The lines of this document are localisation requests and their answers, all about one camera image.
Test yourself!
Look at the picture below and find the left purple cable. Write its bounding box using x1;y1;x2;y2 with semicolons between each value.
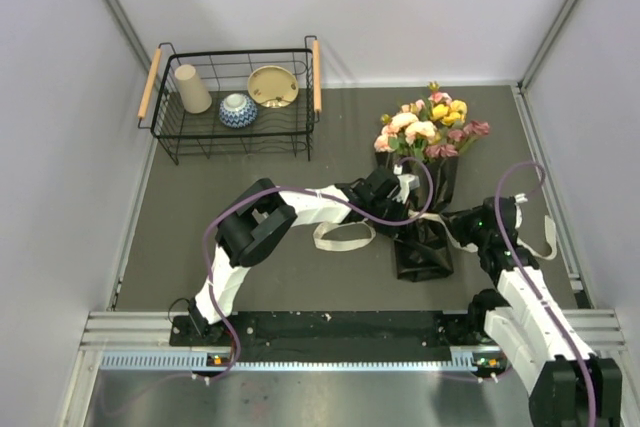
202;156;435;373

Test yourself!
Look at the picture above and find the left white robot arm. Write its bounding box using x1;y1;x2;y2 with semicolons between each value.
188;166;420;344

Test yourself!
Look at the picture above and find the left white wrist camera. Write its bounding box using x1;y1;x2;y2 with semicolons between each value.
392;158;420;206

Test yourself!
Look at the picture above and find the flower bouquet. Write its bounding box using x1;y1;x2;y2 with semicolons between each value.
373;82;491;163

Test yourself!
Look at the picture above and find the beige paper cup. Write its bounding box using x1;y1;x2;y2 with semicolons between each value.
175;64;212;114

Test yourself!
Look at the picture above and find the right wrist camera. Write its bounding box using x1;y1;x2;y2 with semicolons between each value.
514;193;528;206

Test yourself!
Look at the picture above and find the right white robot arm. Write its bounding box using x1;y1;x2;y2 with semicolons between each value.
443;194;623;426

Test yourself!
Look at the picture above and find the grey cable duct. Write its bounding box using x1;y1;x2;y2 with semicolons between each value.
99;346;501;373

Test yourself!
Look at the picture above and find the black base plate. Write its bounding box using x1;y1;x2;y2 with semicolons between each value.
170;311;495;351

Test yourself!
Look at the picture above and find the yellow gold plate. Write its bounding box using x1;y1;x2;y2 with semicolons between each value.
247;65;299;108

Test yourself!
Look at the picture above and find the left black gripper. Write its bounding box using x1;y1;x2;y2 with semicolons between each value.
366;193;410;242

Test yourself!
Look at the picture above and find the black wrapping paper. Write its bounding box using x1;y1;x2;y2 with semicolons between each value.
374;157;458;282

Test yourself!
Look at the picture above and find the blue white ceramic bowl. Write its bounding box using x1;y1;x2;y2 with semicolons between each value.
219;93;258;129

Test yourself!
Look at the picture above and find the black wire basket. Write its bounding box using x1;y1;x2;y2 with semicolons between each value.
137;35;322;162

